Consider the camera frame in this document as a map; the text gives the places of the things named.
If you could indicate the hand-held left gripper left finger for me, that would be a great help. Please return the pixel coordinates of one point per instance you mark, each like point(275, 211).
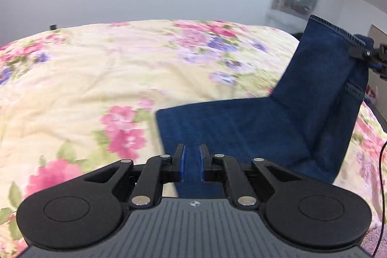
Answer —
point(182, 162)

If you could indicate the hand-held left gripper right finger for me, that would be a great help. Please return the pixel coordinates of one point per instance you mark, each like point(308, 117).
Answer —
point(201, 162)

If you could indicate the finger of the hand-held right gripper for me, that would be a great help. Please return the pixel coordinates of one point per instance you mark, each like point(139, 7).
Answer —
point(367, 53)

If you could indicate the blue denim pants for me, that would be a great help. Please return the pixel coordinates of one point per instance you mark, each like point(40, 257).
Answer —
point(242, 131)

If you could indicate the floral bed blanket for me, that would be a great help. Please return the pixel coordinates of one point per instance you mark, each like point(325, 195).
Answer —
point(90, 79)

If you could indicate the purple fuzzy blanket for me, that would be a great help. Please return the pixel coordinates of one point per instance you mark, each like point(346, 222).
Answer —
point(370, 232)

